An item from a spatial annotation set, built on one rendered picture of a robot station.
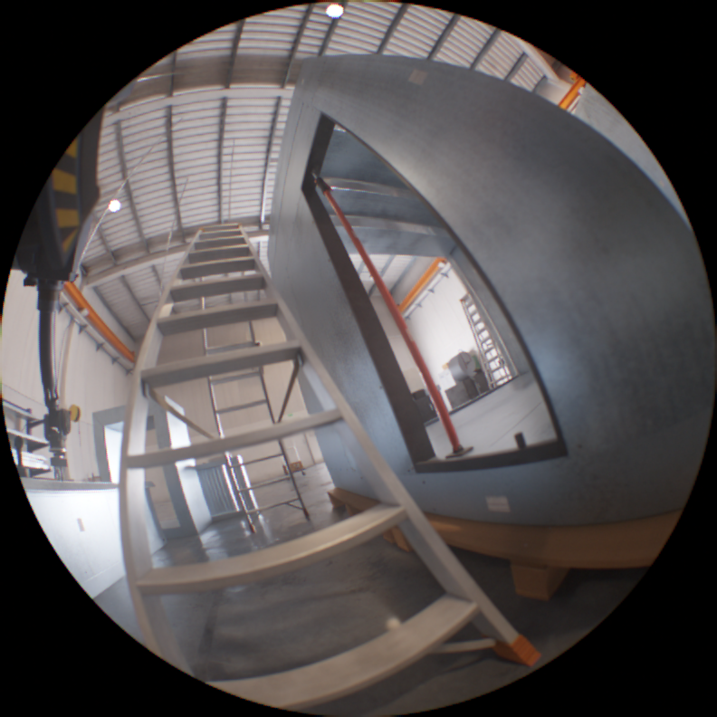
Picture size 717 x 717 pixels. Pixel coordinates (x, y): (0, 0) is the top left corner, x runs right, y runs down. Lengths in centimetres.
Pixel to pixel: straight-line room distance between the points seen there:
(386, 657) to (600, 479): 47
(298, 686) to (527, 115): 100
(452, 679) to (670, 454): 55
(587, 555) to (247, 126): 817
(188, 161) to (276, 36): 410
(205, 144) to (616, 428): 811
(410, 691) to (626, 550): 47
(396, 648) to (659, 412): 53
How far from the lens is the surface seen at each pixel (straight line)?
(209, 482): 361
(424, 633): 47
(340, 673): 46
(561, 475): 58
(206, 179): 831
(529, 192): 52
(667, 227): 48
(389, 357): 97
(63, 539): 171
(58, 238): 32
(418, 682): 66
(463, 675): 64
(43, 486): 158
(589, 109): 486
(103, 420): 351
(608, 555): 55
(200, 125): 780
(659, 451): 52
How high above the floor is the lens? 56
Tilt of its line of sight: 17 degrees up
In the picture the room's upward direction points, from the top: 21 degrees counter-clockwise
